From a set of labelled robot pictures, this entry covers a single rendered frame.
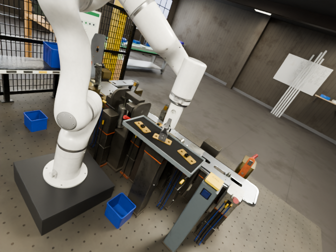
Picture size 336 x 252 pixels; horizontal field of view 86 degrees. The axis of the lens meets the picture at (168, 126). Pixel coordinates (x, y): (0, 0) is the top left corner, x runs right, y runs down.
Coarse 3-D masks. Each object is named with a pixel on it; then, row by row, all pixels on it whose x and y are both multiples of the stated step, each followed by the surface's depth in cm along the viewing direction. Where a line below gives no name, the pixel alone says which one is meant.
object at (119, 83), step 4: (108, 80) 154; (112, 80) 158; (116, 80) 161; (120, 80) 164; (124, 80) 168; (128, 80) 172; (132, 80) 176; (116, 84) 153; (120, 84) 156; (124, 84) 160; (128, 84) 163; (132, 84) 167
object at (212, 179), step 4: (208, 176) 68; (212, 176) 69; (216, 176) 70; (204, 180) 67; (208, 180) 66; (212, 180) 67; (216, 180) 68; (220, 180) 69; (212, 184) 65; (216, 184) 66; (220, 184) 67; (216, 188) 65
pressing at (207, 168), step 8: (104, 88) 138; (112, 88) 143; (152, 120) 124; (160, 120) 127; (176, 136) 117; (184, 136) 121; (208, 160) 107; (216, 160) 110; (200, 168) 98; (208, 168) 100; (224, 168) 106; (224, 176) 99; (232, 176) 102; (240, 176) 105; (224, 184) 93; (248, 184) 101; (248, 192) 95; (256, 192) 98; (248, 200) 89; (256, 200) 92
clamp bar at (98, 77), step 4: (96, 64) 114; (100, 64) 115; (96, 68) 115; (100, 68) 115; (96, 72) 117; (100, 72) 116; (96, 76) 118; (100, 76) 118; (96, 80) 120; (100, 80) 120; (100, 84) 122
